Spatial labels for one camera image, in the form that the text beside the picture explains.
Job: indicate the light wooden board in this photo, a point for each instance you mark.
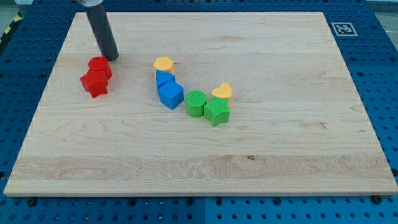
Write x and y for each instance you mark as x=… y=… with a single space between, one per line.
x=297 y=126

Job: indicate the green cylinder block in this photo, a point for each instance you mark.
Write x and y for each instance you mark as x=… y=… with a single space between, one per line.
x=196 y=101

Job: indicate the green star block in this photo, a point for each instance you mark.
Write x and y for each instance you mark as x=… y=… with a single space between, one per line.
x=217 y=111

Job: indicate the blue cube block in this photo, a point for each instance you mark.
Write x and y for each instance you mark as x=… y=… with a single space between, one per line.
x=171 y=94

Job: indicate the yellow heart block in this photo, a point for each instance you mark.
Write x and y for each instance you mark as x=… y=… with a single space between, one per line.
x=224 y=91

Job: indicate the blue triangle block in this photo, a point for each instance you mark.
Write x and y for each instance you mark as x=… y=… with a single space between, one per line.
x=163 y=77

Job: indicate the yellow hexagon block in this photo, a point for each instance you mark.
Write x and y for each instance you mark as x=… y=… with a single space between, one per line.
x=164 y=64

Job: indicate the red star block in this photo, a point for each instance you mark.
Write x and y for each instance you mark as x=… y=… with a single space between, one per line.
x=95 y=82

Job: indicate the red cylinder block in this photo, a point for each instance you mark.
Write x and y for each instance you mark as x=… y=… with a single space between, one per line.
x=100 y=63

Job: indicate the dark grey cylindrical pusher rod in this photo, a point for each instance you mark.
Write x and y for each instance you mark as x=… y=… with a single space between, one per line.
x=101 y=28

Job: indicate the white fiducial marker tag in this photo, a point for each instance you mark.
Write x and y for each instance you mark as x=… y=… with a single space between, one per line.
x=344 y=29

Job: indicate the black bolt front left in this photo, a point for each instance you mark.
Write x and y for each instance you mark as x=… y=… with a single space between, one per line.
x=31 y=201

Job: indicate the black bolt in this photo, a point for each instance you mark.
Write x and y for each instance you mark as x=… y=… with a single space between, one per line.
x=376 y=199
x=31 y=201

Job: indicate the black bolt front right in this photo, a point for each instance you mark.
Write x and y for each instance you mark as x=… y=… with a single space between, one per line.
x=376 y=199

